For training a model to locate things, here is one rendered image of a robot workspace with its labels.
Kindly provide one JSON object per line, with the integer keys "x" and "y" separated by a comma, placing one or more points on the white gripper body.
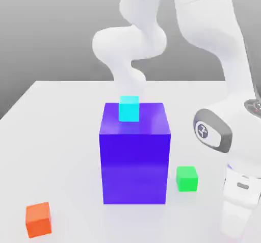
{"x": 236, "y": 218}

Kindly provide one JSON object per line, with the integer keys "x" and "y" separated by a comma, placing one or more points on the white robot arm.
{"x": 208, "y": 32}

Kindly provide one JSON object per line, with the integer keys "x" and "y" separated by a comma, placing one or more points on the small green cube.
{"x": 187, "y": 180}

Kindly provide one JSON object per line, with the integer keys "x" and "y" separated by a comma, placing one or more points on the small cyan cube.
{"x": 128, "y": 112}

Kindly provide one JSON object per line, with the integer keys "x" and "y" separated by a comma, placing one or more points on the small orange cube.
{"x": 38, "y": 221}

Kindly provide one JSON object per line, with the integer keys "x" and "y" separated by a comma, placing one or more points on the large blue box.
{"x": 134, "y": 165}

